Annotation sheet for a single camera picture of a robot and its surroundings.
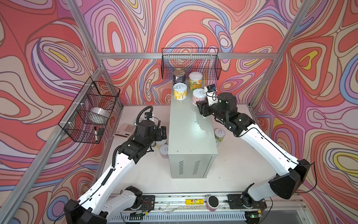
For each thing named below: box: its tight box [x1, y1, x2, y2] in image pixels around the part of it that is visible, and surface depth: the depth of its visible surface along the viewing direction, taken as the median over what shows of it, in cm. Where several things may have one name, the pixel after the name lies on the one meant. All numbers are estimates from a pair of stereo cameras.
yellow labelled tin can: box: [172, 82, 188, 101], surface depth 75 cm
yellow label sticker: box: [185, 198, 205, 205], surface depth 74 cm
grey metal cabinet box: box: [168, 89, 219, 179], surface depth 67 cm
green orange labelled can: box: [188, 71, 203, 92], surface depth 77 cm
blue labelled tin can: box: [172, 68, 186, 86], surface depth 75 cm
